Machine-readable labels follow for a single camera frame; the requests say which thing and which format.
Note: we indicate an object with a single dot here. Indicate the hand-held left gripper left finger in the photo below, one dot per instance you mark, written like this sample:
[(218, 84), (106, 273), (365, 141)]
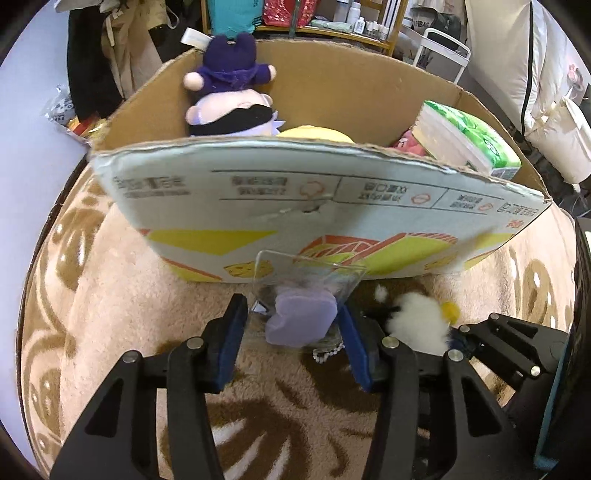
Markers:
[(231, 341)]

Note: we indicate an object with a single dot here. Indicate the pink plush toy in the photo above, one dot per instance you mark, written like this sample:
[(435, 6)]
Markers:
[(408, 144)]

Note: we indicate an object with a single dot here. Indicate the white padded cushion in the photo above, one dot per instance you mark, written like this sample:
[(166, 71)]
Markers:
[(503, 55)]

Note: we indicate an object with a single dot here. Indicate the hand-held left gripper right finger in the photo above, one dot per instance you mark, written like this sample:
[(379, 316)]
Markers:
[(358, 350)]

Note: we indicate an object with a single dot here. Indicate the white pillow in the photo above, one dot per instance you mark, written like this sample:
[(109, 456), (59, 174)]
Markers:
[(563, 143)]

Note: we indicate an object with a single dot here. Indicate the purple clothed plush doll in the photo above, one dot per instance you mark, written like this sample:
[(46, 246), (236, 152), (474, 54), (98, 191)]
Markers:
[(231, 76)]

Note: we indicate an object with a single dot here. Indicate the white rolling cart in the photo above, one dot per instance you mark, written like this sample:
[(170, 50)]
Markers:
[(448, 46)]

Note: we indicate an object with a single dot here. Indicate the black coat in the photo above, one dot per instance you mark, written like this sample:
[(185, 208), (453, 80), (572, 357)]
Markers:
[(90, 64)]

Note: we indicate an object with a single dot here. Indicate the cardboard box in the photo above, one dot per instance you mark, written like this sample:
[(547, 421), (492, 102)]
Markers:
[(277, 207)]

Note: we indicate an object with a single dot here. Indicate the purple plush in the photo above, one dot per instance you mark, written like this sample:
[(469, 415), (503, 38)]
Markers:
[(300, 318)]

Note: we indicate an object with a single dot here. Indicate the wooden shelf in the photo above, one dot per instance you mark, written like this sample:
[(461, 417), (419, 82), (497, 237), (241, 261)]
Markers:
[(397, 27)]

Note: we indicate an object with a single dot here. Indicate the beige patterned blanket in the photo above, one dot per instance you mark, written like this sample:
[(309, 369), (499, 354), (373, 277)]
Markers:
[(138, 300)]

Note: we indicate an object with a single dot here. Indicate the green tissue pack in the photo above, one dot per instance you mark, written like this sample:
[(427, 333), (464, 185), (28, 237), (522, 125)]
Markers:
[(461, 134)]

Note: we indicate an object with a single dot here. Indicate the clear snack bag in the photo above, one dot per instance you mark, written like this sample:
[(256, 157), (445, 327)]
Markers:
[(69, 115)]

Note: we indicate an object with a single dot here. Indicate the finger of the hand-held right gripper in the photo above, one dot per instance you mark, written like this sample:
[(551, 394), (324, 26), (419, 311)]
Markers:
[(503, 357), (517, 327)]

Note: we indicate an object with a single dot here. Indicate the yellow plush toy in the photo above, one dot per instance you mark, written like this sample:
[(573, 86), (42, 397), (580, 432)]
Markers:
[(314, 133)]

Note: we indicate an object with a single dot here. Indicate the red patterned bag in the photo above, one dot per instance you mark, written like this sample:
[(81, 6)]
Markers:
[(288, 11)]

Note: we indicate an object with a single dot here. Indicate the white fluffy plush toy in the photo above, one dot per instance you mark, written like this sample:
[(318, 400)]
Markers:
[(415, 323)]

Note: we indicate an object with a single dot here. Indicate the teal bag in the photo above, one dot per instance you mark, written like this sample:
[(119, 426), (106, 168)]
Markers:
[(231, 16)]

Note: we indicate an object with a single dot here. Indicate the group of white bottles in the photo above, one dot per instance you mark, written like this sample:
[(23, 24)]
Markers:
[(360, 18)]

